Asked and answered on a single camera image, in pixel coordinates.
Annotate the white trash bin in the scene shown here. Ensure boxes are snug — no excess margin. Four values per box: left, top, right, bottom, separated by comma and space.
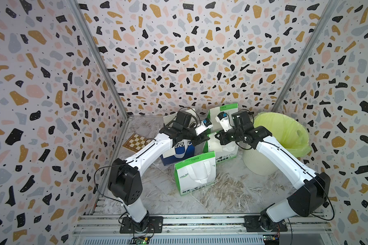
243, 149, 278, 176

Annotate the green white bag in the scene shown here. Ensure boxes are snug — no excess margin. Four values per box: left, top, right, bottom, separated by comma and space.
202, 132, 238, 164
174, 152, 216, 196
206, 103, 238, 134

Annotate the blue white bag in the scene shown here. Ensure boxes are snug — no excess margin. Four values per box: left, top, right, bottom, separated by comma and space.
160, 139, 209, 169
163, 107, 199, 126

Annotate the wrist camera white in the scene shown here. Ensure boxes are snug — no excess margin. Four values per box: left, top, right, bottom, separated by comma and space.
215, 112, 233, 132
195, 118, 213, 136

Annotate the left corner aluminium post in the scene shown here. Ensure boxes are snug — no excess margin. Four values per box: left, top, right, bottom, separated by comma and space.
67, 0, 129, 121

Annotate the yellow-green bin liner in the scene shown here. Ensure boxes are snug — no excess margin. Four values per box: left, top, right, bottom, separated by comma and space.
254, 112, 311, 158

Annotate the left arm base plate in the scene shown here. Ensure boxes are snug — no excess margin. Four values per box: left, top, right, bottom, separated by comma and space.
120, 216, 164, 234

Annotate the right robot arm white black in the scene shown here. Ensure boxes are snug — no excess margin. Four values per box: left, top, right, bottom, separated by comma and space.
215, 111, 331, 231

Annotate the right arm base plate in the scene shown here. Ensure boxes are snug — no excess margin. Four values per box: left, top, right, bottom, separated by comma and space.
243, 215, 288, 232

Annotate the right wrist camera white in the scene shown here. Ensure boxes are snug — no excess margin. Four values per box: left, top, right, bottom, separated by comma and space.
215, 112, 233, 132

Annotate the front blue white bag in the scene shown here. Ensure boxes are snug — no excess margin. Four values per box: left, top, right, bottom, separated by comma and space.
160, 139, 209, 169

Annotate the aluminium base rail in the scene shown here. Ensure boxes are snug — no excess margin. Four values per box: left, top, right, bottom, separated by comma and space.
68, 214, 337, 245

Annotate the corner aluminium post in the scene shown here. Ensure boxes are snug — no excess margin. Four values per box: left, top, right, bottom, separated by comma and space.
272, 0, 338, 112
67, 0, 129, 121

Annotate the wooden chessboard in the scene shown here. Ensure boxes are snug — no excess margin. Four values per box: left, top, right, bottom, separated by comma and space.
122, 133, 154, 153

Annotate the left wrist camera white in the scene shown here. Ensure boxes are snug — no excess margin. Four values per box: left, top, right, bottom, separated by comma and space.
195, 118, 213, 136

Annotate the back blue white bag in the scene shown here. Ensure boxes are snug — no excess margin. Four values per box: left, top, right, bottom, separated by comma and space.
163, 107, 199, 126

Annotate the right corner aluminium post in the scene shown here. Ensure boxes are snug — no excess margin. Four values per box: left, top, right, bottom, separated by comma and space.
272, 0, 338, 112

